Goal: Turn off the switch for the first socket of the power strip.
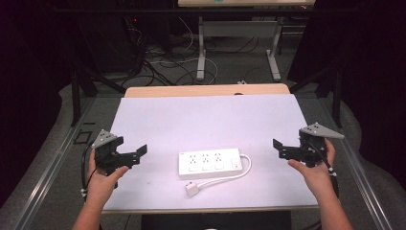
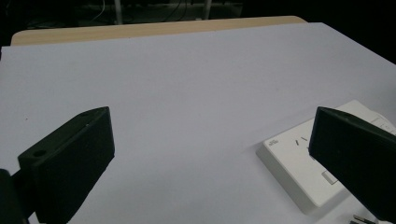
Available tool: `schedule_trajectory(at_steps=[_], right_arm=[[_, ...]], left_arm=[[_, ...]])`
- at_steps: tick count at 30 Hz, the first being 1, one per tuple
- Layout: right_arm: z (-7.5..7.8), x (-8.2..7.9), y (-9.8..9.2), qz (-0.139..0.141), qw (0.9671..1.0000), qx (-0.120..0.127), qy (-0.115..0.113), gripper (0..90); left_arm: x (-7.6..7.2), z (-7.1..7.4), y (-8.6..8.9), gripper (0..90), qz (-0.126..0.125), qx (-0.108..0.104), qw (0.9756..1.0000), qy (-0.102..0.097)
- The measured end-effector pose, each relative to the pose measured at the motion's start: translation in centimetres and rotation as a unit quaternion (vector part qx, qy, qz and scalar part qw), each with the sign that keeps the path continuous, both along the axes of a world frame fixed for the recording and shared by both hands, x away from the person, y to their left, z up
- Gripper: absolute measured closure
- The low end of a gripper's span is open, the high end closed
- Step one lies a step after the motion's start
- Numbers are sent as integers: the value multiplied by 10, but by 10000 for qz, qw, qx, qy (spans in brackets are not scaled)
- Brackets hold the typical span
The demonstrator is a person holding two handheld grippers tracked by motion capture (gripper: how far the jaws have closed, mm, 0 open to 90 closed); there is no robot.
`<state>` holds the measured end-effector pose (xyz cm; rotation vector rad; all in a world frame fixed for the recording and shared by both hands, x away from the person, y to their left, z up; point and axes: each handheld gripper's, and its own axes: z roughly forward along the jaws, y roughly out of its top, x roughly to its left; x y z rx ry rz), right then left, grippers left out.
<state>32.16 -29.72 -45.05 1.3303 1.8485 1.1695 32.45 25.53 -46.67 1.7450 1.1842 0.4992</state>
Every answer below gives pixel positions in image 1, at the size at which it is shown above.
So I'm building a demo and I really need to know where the white floor cable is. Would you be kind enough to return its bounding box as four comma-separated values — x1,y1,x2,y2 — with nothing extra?
148,15,219,86

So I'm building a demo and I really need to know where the black metal stand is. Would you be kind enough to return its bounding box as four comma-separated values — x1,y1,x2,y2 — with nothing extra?
287,61,345,129
69,61,127,127

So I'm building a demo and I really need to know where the desk with white legs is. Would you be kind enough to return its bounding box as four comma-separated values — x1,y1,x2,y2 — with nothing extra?
176,0,318,82

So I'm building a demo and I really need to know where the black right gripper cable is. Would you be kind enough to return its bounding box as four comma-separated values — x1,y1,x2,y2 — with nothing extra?
306,140,340,197

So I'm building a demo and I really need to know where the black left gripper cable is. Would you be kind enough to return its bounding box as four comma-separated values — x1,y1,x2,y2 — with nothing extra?
79,141,99,200

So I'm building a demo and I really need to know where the person's left hand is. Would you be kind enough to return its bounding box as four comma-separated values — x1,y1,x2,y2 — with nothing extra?
85,149,130,205

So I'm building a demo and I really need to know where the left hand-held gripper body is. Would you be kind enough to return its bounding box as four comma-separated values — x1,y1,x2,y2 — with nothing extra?
91,128,133,190

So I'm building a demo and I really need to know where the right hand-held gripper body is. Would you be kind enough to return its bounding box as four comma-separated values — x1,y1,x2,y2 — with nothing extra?
286,122,346,169

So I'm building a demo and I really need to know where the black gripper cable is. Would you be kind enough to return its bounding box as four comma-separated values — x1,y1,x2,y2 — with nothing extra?
306,140,340,197
79,141,99,200

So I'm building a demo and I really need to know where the bundle of black floor cables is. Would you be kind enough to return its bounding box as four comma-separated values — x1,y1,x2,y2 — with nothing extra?
121,18,260,87

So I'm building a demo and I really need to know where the aluminium floor rail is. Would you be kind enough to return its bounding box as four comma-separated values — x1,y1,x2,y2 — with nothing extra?
11,97,98,230
318,95,395,230

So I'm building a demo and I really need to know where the black computer case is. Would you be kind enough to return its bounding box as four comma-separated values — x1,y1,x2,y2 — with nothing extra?
80,11,147,75

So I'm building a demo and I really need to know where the white power strip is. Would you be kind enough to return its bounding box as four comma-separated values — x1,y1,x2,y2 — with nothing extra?
177,148,244,180

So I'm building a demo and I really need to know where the dark curtain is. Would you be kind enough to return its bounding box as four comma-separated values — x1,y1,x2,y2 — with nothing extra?
0,0,79,209
286,0,406,193

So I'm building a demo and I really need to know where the white power strip cable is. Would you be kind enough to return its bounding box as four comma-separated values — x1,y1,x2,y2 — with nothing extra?
194,153,253,190

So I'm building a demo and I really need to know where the white power plug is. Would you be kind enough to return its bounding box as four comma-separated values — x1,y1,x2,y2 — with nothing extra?
184,180,201,197

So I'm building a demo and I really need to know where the white table mat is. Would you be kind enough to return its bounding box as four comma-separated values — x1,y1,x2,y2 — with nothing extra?
102,93,319,212

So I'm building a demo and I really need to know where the person's right hand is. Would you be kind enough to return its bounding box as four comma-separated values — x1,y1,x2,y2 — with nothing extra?
286,138,337,198

